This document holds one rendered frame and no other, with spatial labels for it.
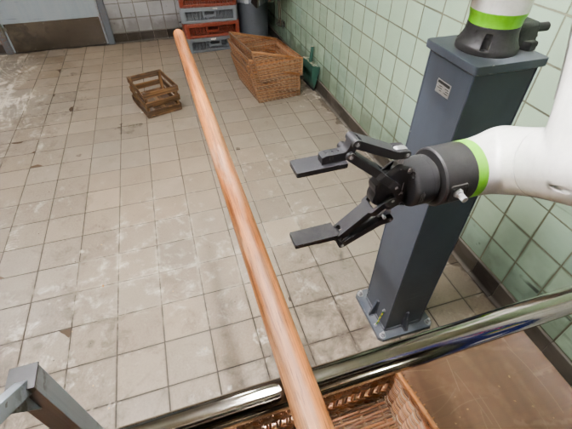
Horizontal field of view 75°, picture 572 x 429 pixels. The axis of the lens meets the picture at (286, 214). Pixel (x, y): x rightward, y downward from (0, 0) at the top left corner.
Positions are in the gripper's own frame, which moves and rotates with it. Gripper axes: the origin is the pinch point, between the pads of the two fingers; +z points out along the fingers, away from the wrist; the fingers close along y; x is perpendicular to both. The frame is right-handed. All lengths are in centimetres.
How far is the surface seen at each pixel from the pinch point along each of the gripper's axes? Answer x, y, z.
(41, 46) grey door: 459, 116, 141
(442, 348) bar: -23.9, 1.1, -7.0
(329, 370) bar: -22.5, 0.6, 5.0
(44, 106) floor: 313, 120, 121
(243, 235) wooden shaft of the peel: -4.8, -2.2, 9.3
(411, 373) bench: -8, 60, -29
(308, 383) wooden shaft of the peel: -24.2, -2.6, 8.0
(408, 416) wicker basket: -18, 51, -19
